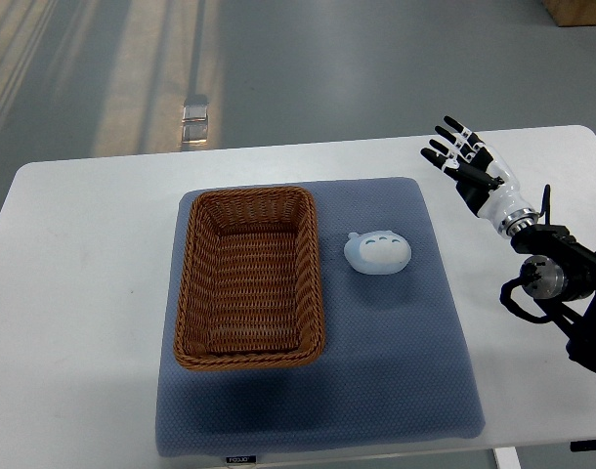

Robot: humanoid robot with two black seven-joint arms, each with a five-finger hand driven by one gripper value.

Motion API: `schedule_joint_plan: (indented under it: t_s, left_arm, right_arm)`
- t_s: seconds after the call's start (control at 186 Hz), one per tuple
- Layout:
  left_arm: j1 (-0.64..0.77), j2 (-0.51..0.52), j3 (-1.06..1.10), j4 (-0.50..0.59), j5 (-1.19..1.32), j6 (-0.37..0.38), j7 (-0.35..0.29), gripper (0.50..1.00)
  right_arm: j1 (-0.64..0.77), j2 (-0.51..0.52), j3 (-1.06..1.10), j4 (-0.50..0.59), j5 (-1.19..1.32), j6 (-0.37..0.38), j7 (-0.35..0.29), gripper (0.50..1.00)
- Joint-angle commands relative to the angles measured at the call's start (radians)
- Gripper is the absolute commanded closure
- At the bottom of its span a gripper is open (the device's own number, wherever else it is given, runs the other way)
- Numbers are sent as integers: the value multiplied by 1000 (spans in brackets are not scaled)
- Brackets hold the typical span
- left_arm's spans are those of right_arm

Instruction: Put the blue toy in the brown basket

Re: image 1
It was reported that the white table leg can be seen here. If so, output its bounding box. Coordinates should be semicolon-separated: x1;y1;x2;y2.
492;447;522;469

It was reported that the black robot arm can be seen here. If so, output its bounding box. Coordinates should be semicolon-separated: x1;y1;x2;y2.
499;224;596;374

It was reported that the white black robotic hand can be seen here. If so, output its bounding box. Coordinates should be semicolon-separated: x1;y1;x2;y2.
420;115;539;238

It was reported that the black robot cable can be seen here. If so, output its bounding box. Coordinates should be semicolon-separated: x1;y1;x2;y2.
536;184;553;224

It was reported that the metal floor socket box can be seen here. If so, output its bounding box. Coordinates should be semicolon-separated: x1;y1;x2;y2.
181;94;209;146

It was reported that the brown cardboard box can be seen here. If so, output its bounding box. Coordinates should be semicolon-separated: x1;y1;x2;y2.
541;0;596;27

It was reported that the light blue plush toy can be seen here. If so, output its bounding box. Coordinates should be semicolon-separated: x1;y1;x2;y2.
344;231;411;276

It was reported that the brown wicker basket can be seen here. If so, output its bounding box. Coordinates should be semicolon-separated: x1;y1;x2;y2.
173;186;325;371

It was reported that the black table control panel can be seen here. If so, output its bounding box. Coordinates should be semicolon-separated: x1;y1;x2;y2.
570;440;596;452

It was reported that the blue padded mat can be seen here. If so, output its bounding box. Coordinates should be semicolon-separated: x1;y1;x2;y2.
155;178;485;458

